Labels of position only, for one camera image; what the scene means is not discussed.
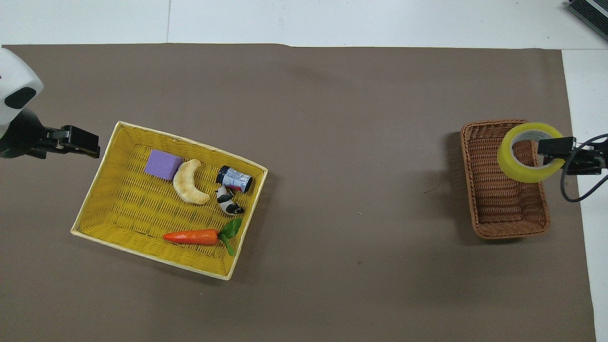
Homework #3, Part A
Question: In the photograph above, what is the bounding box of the small dark can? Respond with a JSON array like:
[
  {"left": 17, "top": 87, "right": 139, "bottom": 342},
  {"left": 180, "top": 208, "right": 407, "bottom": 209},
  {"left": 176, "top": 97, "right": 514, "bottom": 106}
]
[{"left": 216, "top": 165, "right": 253, "bottom": 194}]

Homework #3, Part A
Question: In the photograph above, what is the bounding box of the crescent bread toy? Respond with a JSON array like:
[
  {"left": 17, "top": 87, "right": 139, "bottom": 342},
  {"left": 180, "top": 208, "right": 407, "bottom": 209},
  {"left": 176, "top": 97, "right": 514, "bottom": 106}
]
[{"left": 173, "top": 159, "right": 210, "bottom": 205}]

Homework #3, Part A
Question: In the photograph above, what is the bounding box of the black and white cow toy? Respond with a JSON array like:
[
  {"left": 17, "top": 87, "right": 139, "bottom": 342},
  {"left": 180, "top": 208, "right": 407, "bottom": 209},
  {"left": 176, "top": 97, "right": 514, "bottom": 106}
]
[{"left": 215, "top": 185, "right": 245, "bottom": 216}]

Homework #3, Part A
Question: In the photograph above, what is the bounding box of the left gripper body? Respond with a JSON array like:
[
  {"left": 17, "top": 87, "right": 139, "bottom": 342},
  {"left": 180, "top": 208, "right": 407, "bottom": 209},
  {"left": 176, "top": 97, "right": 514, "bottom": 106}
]
[{"left": 0, "top": 108, "right": 51, "bottom": 159}]

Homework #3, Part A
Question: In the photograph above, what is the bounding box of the brown wicker basket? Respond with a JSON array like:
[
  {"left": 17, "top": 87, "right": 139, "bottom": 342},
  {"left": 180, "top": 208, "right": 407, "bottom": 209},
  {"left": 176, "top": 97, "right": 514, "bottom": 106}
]
[{"left": 460, "top": 119, "right": 551, "bottom": 240}]

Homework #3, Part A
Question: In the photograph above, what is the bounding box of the black cable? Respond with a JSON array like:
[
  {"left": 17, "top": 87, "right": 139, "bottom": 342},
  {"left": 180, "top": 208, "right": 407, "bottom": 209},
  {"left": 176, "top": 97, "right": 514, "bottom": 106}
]
[{"left": 560, "top": 133, "right": 608, "bottom": 203}]

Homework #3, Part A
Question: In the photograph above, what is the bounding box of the yellow tape roll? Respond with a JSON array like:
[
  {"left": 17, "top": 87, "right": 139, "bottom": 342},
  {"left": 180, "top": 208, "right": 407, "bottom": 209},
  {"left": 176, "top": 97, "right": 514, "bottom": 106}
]
[{"left": 496, "top": 122, "right": 567, "bottom": 183}]

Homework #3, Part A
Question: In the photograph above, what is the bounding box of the orange carrot toy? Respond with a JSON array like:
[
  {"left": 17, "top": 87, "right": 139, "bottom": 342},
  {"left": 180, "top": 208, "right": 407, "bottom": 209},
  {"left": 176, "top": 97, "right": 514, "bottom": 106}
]
[{"left": 162, "top": 218, "right": 244, "bottom": 257}]

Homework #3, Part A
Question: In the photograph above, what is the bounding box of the purple foam block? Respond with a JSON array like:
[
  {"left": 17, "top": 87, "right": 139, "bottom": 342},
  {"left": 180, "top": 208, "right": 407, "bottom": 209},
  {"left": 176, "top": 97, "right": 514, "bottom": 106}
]
[{"left": 144, "top": 149, "right": 184, "bottom": 181}]

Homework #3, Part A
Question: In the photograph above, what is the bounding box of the yellow woven basket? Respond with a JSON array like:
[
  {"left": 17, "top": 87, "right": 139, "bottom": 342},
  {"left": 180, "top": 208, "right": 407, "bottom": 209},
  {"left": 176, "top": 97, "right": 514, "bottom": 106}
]
[{"left": 70, "top": 121, "right": 268, "bottom": 281}]

